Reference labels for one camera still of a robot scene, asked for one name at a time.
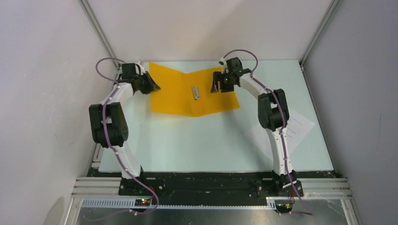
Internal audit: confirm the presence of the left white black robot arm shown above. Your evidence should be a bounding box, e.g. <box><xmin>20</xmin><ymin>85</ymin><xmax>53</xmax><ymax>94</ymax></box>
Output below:
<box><xmin>89</xmin><ymin>62</ymin><xmax>161</xmax><ymax>195</ymax></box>

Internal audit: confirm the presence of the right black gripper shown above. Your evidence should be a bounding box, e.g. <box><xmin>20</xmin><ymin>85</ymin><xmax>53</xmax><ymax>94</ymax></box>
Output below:
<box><xmin>211</xmin><ymin>71</ymin><xmax>234</xmax><ymax>93</ymax></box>

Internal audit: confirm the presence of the orange file folder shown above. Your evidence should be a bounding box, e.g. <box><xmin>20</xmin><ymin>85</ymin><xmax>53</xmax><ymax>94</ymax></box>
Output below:
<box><xmin>149</xmin><ymin>62</ymin><xmax>240</xmax><ymax>117</ymax></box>

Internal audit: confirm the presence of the metal folder clip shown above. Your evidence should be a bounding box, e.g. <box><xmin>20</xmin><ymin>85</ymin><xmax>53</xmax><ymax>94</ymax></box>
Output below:
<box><xmin>192</xmin><ymin>86</ymin><xmax>200</xmax><ymax>100</ymax></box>

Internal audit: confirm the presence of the right aluminium corner post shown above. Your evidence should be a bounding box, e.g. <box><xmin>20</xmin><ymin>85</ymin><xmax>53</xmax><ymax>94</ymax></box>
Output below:
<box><xmin>299</xmin><ymin>0</ymin><xmax>343</xmax><ymax>71</ymax></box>

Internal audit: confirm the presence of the controller board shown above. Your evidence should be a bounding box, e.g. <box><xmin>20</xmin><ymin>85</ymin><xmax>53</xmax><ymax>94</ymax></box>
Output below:
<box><xmin>134</xmin><ymin>198</ymin><xmax>152</xmax><ymax>207</ymax></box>
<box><xmin>276</xmin><ymin>203</ymin><xmax>292</xmax><ymax>214</ymax></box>

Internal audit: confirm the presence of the aluminium frame rail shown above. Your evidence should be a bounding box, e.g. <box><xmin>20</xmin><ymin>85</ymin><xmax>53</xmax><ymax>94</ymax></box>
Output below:
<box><xmin>63</xmin><ymin>172</ymin><xmax>363</xmax><ymax>225</ymax></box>

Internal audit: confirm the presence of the white paper sheet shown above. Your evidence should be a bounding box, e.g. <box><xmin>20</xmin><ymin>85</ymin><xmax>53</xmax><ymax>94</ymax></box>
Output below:
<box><xmin>245</xmin><ymin>110</ymin><xmax>315</xmax><ymax>158</ymax></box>

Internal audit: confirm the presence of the left aluminium corner post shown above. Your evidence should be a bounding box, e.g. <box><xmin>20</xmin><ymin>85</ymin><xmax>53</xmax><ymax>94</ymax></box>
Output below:
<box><xmin>78</xmin><ymin>0</ymin><xmax>116</xmax><ymax>58</ymax></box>

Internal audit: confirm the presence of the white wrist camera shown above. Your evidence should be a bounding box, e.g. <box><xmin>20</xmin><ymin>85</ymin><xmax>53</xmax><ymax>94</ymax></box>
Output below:
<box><xmin>134</xmin><ymin>61</ymin><xmax>145</xmax><ymax>75</ymax></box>
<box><xmin>218</xmin><ymin>57</ymin><xmax>228</xmax><ymax>74</ymax></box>

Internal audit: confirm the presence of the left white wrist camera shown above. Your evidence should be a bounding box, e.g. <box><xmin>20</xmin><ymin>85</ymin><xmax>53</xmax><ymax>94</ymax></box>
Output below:
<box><xmin>134</xmin><ymin>61</ymin><xmax>145</xmax><ymax>75</ymax></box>

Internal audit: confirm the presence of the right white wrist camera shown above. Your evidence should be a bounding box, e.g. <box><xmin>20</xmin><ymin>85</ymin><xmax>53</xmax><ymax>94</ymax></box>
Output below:
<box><xmin>218</xmin><ymin>57</ymin><xmax>228</xmax><ymax>74</ymax></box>

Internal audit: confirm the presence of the aluminium corner post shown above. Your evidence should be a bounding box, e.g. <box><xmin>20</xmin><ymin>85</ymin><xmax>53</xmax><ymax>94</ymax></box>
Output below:
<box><xmin>299</xmin><ymin>0</ymin><xmax>343</xmax><ymax>71</ymax></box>
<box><xmin>78</xmin><ymin>0</ymin><xmax>116</xmax><ymax>58</ymax></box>

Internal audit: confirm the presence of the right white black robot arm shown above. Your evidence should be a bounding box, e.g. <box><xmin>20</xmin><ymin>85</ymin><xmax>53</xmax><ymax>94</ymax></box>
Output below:
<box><xmin>210</xmin><ymin>57</ymin><xmax>300</xmax><ymax>197</ymax></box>

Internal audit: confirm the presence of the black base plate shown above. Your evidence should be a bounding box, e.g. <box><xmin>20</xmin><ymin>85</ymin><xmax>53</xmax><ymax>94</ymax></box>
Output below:
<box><xmin>87</xmin><ymin>169</ymin><xmax>339</xmax><ymax>208</ymax></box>

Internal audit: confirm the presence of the right controller board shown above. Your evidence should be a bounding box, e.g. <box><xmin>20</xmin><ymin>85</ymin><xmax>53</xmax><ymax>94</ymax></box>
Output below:
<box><xmin>276</xmin><ymin>203</ymin><xmax>292</xmax><ymax>214</ymax></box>

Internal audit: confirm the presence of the left controller board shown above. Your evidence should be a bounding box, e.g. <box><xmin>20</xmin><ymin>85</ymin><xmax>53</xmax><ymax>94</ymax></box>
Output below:
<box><xmin>134</xmin><ymin>198</ymin><xmax>152</xmax><ymax>207</ymax></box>

